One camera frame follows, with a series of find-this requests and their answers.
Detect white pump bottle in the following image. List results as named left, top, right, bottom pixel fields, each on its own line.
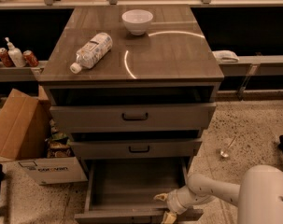
left=5, top=37, right=26, bottom=67

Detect grey drawer cabinet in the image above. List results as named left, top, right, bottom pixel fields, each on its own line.
left=39, top=6, right=223, bottom=177

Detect open cardboard box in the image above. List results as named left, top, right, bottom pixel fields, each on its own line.
left=0, top=89, right=87, bottom=185

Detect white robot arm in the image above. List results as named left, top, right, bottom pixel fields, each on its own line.
left=154, top=165, right=283, bottom=224

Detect right red soda can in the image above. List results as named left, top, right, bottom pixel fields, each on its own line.
left=23, top=50, right=39, bottom=67

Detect snack bags in box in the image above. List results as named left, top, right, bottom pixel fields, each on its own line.
left=46, top=119, right=73, bottom=158

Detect folded white cloth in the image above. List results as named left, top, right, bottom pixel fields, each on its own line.
left=213, top=50, right=239, bottom=63

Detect white ceramic bowl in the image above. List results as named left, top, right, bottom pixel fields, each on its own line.
left=121, top=9, right=153, bottom=35

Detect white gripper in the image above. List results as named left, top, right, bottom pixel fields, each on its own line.
left=154, top=186, right=203, bottom=224

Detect clear plastic water bottle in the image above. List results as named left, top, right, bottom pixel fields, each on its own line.
left=70, top=33, right=113, bottom=74

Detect grey drawer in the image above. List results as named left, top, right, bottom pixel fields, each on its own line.
left=74, top=158, right=205, bottom=224
left=50, top=103, right=216, bottom=133
left=71, top=139, right=202, bottom=160

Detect red soda can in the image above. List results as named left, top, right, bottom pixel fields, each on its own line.
left=23, top=50, right=39, bottom=67
left=0, top=48, right=14, bottom=67

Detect left red soda can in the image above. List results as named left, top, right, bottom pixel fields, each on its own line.
left=0, top=48, right=14, bottom=67

